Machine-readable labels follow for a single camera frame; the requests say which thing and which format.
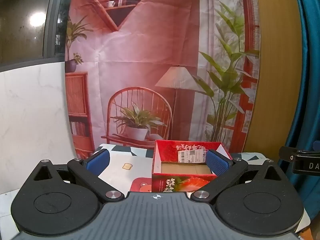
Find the dark framed window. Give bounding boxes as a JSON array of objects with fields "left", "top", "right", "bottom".
[{"left": 0, "top": 0, "right": 73, "bottom": 66}]

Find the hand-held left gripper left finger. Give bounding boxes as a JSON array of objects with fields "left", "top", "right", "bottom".
[{"left": 25, "top": 149, "right": 125, "bottom": 203}]

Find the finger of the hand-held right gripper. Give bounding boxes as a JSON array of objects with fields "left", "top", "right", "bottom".
[{"left": 279, "top": 146, "right": 298, "bottom": 160}]

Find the cartoon bear printed tablecloth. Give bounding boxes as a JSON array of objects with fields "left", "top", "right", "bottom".
[{"left": 0, "top": 144, "right": 312, "bottom": 240}]

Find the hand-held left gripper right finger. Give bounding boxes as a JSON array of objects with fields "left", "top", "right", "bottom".
[{"left": 191, "top": 149, "right": 290, "bottom": 203}]

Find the yellow wooden board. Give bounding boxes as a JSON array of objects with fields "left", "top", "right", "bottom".
[{"left": 240, "top": 0, "right": 303, "bottom": 155}]

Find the printed room scene wall cloth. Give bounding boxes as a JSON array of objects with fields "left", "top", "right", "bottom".
[{"left": 64, "top": 0, "right": 260, "bottom": 158}]

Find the blue curtain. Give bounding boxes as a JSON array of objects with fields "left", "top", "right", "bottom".
[{"left": 291, "top": 0, "right": 320, "bottom": 220}]

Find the red strawberry print cardboard box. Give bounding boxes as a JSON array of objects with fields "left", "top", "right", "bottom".
[{"left": 151, "top": 140, "right": 232, "bottom": 193}]

